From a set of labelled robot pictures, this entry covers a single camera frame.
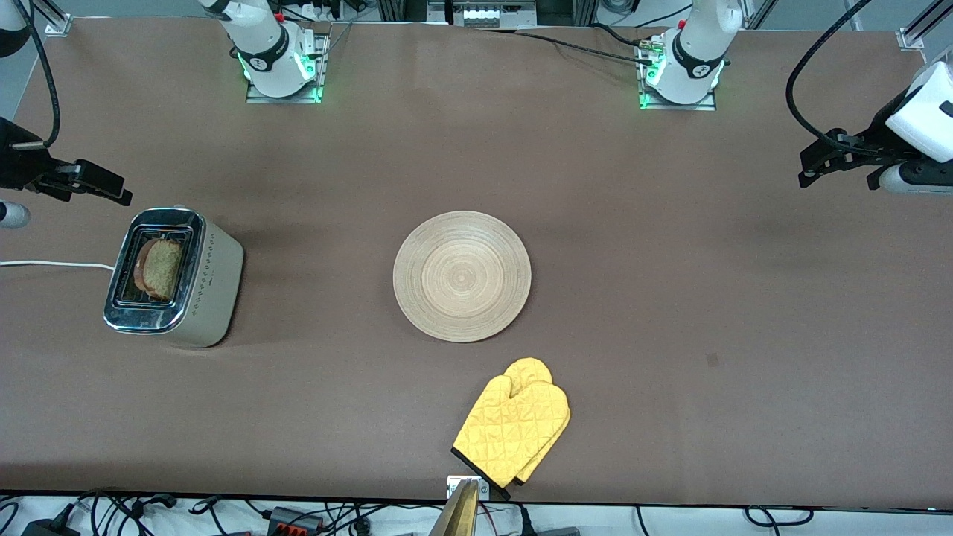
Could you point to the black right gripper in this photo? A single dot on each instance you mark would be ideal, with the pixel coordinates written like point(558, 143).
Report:
point(16, 162)

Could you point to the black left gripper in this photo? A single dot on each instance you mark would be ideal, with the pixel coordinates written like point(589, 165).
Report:
point(883, 132)

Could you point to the brown-crusted bread slice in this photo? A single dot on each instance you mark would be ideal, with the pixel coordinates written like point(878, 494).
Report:
point(160, 268)

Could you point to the round light wooden plate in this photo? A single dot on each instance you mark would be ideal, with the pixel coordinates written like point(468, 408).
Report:
point(461, 275)

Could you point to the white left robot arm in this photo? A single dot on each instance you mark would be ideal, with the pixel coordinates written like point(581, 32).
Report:
point(696, 52)

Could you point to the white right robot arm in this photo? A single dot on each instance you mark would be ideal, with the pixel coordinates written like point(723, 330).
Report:
point(268, 52)

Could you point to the beige and chrome toaster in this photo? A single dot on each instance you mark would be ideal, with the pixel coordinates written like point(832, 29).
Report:
point(216, 290)

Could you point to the white power strip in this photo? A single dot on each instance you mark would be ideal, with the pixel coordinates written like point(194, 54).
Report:
point(316, 9)

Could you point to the black power adapter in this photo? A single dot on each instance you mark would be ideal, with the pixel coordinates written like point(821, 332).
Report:
point(48, 528)

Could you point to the yellow quilted oven mitt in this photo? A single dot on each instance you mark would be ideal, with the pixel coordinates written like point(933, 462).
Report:
point(514, 432)
point(530, 370)

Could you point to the black and red connector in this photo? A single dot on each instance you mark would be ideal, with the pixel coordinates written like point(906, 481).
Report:
point(294, 519)

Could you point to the grey control unit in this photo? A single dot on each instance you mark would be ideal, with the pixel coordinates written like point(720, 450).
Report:
point(480, 13)

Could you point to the tan angled pole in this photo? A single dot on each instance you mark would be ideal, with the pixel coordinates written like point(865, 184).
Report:
point(458, 514)

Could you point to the aluminium frame profile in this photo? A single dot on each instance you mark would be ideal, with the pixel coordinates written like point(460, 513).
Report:
point(919, 30)
point(58, 22)

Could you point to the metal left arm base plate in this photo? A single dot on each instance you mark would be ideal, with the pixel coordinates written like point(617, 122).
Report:
point(700, 106)

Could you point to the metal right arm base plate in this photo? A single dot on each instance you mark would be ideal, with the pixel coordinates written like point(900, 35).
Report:
point(322, 45)

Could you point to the small metal edge bracket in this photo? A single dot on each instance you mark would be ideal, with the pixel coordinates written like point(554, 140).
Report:
point(484, 487)

